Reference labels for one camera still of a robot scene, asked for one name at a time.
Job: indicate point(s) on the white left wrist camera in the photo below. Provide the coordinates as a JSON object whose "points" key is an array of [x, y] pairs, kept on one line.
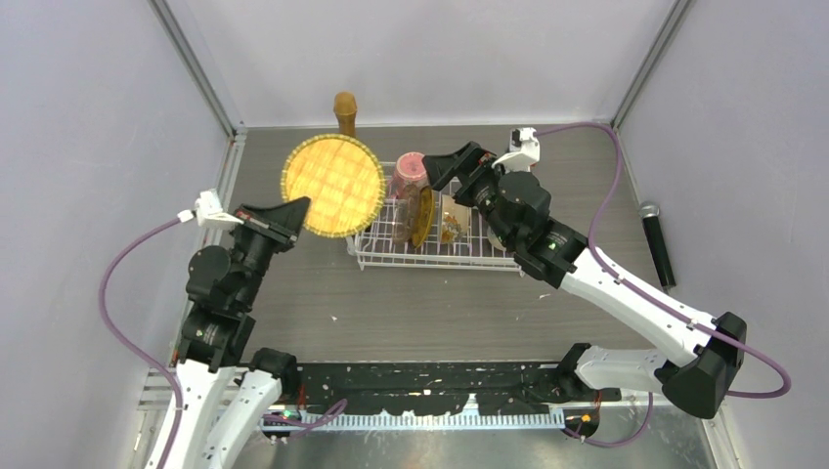
{"points": [[209, 213]]}

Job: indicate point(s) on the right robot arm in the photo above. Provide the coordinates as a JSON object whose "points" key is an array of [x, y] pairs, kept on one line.
{"points": [[695, 356]]}

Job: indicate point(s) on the small yellow patterned plate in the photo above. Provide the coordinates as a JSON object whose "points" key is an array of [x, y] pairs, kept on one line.
{"points": [[424, 217]]}

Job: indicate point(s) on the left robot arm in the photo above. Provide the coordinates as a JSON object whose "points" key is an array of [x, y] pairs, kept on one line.
{"points": [[222, 286]]}

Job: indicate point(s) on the white floral bowl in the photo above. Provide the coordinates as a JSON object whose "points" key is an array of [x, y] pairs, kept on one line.
{"points": [[454, 220]]}

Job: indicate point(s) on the large yellow woven plate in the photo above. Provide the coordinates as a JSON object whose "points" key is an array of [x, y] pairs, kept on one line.
{"points": [[342, 178]]}

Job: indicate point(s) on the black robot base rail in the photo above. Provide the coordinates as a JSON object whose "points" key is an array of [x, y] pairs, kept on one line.
{"points": [[433, 389]]}

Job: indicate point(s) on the black microphone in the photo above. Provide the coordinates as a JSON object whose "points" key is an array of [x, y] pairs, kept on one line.
{"points": [[649, 214]]}

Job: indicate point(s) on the white wire dish rack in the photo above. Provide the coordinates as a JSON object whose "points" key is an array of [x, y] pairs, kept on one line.
{"points": [[376, 246]]}

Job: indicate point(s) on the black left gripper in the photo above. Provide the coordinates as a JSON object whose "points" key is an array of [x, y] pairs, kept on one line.
{"points": [[282, 224]]}

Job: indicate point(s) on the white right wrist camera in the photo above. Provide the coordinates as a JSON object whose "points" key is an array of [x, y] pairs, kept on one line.
{"points": [[523, 153]]}

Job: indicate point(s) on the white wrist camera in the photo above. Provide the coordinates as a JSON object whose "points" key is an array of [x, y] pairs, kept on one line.
{"points": [[209, 213], [523, 153]]}

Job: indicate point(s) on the pink ceramic mug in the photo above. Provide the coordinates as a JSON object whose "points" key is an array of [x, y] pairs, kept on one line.
{"points": [[409, 176]]}

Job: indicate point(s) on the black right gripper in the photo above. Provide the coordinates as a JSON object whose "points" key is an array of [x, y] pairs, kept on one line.
{"points": [[471, 164]]}

